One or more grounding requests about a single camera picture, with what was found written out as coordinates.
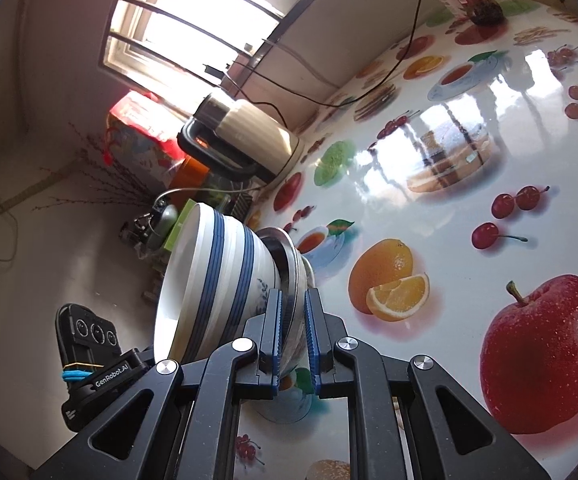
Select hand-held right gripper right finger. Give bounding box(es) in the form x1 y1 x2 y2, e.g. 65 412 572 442
304 290 557 480

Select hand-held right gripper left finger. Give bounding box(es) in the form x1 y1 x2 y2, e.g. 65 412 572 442
29 290 290 480

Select cream plate with blue motif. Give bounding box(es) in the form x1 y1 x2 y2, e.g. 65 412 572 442
296 254 314 292
286 252 310 377
301 257 318 292

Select large white blue-striped bowl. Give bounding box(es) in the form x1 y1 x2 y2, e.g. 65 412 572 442
184 215 290 367

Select stainless steel bowl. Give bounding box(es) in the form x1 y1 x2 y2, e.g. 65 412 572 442
256 227 303 311

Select grey oval device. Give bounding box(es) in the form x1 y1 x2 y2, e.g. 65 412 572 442
145 204 180 249

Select grey zigzag patterned tray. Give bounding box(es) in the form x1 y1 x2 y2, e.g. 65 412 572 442
226 191 256 217

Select dried branches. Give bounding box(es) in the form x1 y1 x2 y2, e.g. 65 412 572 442
33 120 156 212

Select orange container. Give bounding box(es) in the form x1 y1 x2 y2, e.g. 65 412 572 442
169 156 210 192

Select cream electric kettle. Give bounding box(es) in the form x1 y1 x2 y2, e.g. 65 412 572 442
176 92 306 193

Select colourful printed bag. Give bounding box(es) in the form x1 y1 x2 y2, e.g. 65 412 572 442
105 91 190 182

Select window with metal bars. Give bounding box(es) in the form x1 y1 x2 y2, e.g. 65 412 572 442
98 0 340 92

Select thin white cable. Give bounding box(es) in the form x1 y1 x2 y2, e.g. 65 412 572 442
155 184 266 201

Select black kettle cord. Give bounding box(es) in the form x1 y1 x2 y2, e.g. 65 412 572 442
224 57 296 132

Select long black cable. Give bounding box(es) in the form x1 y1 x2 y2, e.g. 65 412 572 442
226 0 442 108

